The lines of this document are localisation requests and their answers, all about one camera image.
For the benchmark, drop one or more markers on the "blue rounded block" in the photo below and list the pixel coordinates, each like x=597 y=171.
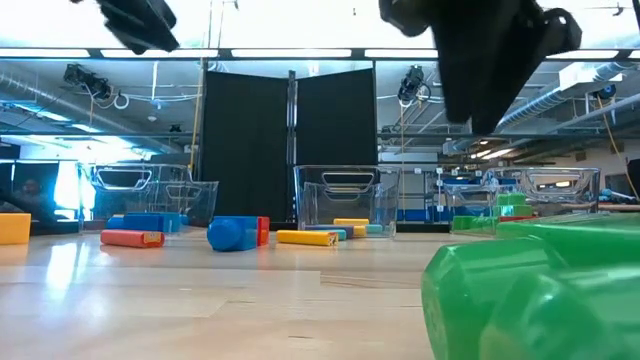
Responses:
x=145 y=222
x=232 y=234

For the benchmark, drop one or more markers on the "red studded block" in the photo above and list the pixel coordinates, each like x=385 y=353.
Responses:
x=517 y=218

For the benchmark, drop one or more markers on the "green studded block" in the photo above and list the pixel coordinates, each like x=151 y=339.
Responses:
x=475 y=224
x=511 y=198
x=525 y=300
x=514 y=210

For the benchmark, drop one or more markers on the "red chunky block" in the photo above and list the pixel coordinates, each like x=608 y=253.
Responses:
x=263 y=230

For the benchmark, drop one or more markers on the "salmon flat block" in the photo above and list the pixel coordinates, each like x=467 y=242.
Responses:
x=130 y=238

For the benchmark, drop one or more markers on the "black partition panel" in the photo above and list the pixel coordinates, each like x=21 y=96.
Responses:
x=245 y=150
x=335 y=120

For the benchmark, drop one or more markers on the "silver ventilation duct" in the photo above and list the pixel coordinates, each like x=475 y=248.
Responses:
x=50 y=100
x=540 y=102

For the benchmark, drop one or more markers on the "person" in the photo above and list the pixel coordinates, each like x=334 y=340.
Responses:
x=32 y=190

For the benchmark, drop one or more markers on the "black ceiling-mounted device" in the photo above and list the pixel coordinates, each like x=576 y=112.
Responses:
x=412 y=82
x=87 y=80

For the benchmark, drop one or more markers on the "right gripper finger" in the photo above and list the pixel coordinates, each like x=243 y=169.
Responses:
x=505 y=60
x=445 y=60

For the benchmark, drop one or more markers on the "clear plastic bin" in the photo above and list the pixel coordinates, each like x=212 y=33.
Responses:
x=565 y=200
x=150 y=200
x=350 y=200

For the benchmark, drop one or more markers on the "yellow chunky block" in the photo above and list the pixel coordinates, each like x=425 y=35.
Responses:
x=15 y=229

